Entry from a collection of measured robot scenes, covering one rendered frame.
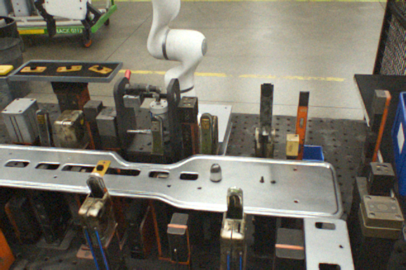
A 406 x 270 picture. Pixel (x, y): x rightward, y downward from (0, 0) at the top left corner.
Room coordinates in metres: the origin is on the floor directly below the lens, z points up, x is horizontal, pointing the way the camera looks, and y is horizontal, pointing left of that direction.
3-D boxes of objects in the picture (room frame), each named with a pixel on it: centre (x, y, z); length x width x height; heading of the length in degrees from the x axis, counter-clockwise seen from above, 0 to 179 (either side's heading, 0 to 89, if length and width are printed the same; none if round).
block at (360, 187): (0.75, -0.41, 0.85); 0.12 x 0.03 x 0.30; 168
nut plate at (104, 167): (0.92, 0.30, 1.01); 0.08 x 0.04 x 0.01; 169
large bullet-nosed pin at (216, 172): (0.85, -0.03, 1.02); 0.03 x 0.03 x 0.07
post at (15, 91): (1.34, 0.71, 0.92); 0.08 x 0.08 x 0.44; 78
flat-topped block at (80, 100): (1.29, 0.46, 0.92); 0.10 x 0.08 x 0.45; 78
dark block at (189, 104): (1.08, 0.03, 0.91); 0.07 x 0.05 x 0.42; 168
